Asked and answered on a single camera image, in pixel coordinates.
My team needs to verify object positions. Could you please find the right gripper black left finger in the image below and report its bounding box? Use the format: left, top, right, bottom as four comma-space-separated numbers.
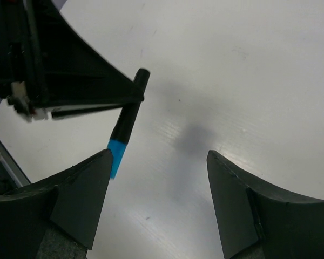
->
0, 149, 113, 258

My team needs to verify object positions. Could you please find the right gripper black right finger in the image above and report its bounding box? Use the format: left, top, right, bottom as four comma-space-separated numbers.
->
207, 151, 324, 258

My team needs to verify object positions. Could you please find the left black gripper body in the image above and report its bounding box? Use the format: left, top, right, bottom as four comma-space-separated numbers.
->
0, 1, 49, 122

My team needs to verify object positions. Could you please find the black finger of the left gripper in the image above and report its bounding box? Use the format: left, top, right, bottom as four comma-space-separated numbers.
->
26, 1, 144, 118

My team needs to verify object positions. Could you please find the blue black highlighter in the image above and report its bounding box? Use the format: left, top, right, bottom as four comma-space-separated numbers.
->
106, 68, 150, 179

